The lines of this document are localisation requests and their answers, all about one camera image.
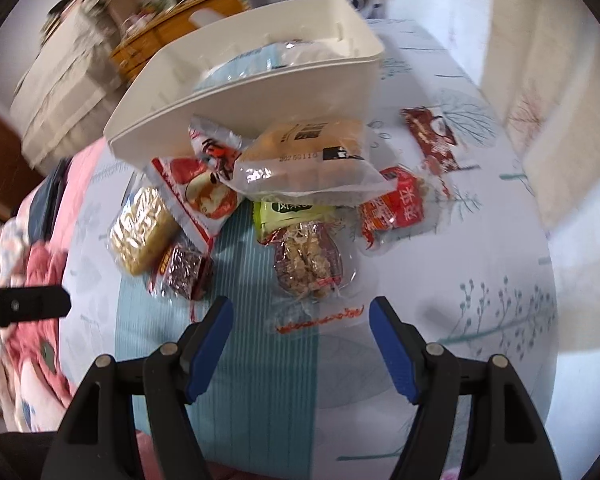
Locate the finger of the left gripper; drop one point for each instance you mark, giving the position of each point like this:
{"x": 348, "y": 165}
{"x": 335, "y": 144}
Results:
{"x": 30, "y": 304}

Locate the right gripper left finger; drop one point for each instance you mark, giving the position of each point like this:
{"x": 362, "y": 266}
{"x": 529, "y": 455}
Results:
{"x": 175, "y": 376}

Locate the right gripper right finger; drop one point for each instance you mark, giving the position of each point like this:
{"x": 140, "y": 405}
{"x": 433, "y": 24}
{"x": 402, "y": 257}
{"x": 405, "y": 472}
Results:
{"x": 429, "y": 377}

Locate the dark seaweed snack pack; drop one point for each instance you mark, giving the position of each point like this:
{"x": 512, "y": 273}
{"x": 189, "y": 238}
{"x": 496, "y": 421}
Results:
{"x": 181, "y": 272}

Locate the walnut date snack pack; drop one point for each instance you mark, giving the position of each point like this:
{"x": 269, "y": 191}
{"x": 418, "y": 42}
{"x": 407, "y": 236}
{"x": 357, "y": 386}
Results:
{"x": 318, "y": 279}

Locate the rice cracker pack large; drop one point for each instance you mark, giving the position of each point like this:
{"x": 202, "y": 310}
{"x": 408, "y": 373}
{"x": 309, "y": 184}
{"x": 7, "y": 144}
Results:
{"x": 141, "y": 232}

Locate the red rice snack packet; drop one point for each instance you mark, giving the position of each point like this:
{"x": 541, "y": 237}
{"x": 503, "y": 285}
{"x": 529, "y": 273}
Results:
{"x": 413, "y": 208}

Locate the green pineapple cake packet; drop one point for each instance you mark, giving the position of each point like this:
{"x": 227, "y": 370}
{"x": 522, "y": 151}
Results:
{"x": 268, "y": 218}

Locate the red date snack bag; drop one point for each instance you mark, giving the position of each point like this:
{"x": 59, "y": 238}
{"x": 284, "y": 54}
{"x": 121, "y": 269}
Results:
{"x": 195, "y": 188}

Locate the yellow fried cake bag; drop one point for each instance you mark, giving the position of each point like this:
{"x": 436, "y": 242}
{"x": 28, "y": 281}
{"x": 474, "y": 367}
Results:
{"x": 311, "y": 163}

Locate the brown chocolate bar wrapper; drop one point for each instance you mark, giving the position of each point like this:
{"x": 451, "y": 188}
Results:
{"x": 443, "y": 149}

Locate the large clear blue snack bag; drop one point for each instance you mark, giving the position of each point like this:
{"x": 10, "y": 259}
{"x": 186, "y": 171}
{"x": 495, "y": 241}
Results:
{"x": 266, "y": 59}

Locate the dark blue folded cloth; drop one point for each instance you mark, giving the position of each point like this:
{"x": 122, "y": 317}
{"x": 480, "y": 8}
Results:
{"x": 46, "y": 203}

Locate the brown wooden door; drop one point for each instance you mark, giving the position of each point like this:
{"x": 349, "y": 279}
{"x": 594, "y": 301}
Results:
{"x": 17, "y": 178}

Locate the lace covered cabinet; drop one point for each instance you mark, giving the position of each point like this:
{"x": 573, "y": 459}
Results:
{"x": 65, "y": 99}

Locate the white plastic storage tray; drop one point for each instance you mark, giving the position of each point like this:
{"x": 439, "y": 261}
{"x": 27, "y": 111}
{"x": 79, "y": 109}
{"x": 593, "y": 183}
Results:
{"x": 152, "y": 118}

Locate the wooden desk with drawers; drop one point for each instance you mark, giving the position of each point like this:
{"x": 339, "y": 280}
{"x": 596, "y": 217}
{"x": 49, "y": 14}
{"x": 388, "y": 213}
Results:
{"x": 133, "y": 53}

